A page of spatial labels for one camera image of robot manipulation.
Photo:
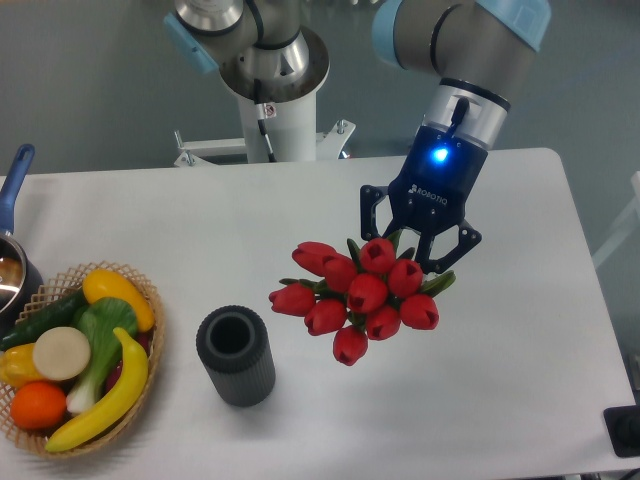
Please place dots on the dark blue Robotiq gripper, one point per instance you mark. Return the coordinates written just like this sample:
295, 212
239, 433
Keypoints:
429, 197

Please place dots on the red tulip bouquet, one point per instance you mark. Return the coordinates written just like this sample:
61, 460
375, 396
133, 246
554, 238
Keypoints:
366, 295

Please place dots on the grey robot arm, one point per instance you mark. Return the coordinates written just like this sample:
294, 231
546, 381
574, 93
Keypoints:
274, 65

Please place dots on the dark grey ribbed vase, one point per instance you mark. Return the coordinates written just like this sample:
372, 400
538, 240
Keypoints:
233, 345

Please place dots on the black device at table edge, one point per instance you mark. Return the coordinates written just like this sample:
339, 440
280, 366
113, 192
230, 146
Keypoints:
623, 429

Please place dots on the red fruit in basket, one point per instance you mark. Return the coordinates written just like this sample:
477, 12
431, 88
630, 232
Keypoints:
144, 339

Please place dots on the yellow squash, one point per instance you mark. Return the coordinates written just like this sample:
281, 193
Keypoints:
102, 283

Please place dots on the green bok choy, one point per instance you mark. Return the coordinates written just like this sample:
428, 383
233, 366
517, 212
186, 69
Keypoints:
97, 322

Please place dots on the yellow banana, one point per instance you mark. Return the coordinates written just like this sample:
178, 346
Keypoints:
111, 407

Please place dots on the green cucumber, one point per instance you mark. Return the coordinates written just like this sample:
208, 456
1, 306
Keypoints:
59, 313

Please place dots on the beige round radish slice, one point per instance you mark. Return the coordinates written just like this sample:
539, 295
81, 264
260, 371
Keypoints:
61, 353

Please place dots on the orange fruit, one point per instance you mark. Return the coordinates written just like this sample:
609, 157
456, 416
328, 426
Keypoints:
38, 405

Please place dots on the yellow bell pepper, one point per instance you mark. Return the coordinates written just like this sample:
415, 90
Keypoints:
18, 368

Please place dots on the woven wicker basket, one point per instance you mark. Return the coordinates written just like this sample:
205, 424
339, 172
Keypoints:
63, 284

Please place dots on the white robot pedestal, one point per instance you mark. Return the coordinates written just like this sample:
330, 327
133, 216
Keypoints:
272, 132

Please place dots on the blue handled saucepan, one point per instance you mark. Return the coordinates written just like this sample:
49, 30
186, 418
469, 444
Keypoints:
20, 279

